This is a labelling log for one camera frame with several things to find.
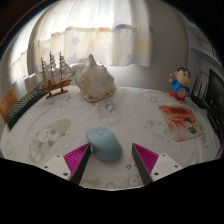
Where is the black monitor base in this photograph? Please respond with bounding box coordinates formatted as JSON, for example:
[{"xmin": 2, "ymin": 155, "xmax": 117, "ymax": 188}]
[{"xmin": 206, "ymin": 112, "xmax": 224, "ymax": 144}]

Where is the white wall shelf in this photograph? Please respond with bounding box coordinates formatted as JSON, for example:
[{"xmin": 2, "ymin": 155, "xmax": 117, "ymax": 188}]
[{"xmin": 186, "ymin": 19, "xmax": 222, "ymax": 64}]

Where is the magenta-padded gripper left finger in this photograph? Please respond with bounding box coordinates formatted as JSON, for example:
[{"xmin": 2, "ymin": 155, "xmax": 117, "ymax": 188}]
[{"xmin": 42, "ymin": 142, "xmax": 93, "ymax": 186}]

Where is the wooden model sailing ship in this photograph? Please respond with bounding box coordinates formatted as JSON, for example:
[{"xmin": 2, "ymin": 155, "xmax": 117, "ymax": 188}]
[{"xmin": 38, "ymin": 50, "xmax": 78, "ymax": 100}]

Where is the white chair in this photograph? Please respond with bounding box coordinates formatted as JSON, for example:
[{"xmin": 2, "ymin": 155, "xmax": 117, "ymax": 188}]
[{"xmin": 23, "ymin": 61, "xmax": 89, "ymax": 93}]

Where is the cartoon boy figurine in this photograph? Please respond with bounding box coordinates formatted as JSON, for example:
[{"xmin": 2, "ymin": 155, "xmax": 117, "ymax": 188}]
[{"xmin": 168, "ymin": 66, "xmax": 193, "ymax": 102}]

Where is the black computer keyboard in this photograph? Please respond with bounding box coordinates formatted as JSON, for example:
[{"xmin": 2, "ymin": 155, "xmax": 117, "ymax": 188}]
[{"xmin": 4, "ymin": 85, "xmax": 48, "ymax": 131}]

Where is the white star-print curtain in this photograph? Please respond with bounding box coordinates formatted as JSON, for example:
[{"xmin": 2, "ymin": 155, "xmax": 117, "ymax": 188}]
[{"xmin": 8, "ymin": 0, "xmax": 154, "ymax": 84}]

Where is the black router with antennas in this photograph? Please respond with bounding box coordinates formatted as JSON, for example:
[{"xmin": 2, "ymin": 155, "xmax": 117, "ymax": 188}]
[{"xmin": 190, "ymin": 75, "xmax": 211, "ymax": 110}]

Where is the white cartoon-print tablecloth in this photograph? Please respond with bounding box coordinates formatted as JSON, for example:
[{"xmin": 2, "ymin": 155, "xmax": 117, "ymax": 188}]
[{"xmin": 0, "ymin": 84, "xmax": 223, "ymax": 191}]

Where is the light blue computer mouse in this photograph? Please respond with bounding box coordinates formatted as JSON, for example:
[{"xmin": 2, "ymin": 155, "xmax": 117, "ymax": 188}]
[{"xmin": 85, "ymin": 125, "xmax": 123, "ymax": 163}]

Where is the black computer monitor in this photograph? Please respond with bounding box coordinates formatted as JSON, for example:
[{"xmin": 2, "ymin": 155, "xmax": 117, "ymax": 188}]
[{"xmin": 203, "ymin": 68, "xmax": 224, "ymax": 118}]

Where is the large white conch shell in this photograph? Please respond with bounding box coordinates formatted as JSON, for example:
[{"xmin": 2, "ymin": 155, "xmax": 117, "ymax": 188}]
[{"xmin": 76, "ymin": 54, "xmax": 117, "ymax": 103}]

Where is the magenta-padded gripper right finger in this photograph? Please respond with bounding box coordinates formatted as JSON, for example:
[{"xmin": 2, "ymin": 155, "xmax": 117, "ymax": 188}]
[{"xmin": 131, "ymin": 142, "xmax": 184, "ymax": 186}]

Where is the orange printed mouse pad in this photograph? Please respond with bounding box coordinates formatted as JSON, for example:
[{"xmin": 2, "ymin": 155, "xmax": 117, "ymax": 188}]
[{"xmin": 157, "ymin": 104, "xmax": 205, "ymax": 143}]

